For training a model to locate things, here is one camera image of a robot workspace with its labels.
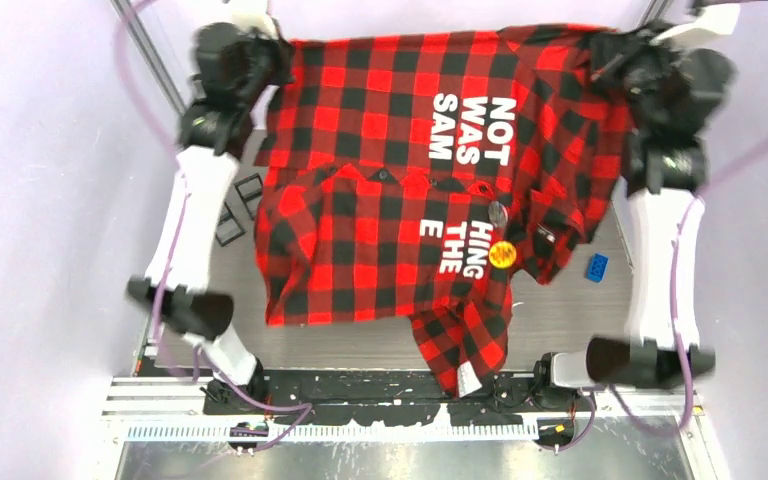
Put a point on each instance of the black display box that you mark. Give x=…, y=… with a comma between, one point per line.
x=229, y=228
x=249, y=190

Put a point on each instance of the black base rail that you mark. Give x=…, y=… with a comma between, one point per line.
x=390, y=398

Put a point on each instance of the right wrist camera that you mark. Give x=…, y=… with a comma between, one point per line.
x=711, y=22

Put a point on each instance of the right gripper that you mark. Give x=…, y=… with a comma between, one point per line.
x=611, y=53

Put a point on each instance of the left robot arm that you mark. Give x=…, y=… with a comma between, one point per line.
x=236, y=60

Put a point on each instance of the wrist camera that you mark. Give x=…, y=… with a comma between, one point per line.
x=252, y=14
x=711, y=22

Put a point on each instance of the silver round brooch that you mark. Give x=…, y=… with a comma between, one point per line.
x=498, y=215

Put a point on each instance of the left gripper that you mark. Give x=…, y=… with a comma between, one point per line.
x=280, y=51

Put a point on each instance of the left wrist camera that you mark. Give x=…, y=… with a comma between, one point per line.
x=252, y=14

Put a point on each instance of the red black plaid shirt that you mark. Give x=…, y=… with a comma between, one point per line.
x=382, y=158

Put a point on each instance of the blue lego brick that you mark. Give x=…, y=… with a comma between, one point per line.
x=597, y=268

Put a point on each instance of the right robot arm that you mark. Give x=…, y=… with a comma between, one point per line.
x=673, y=82

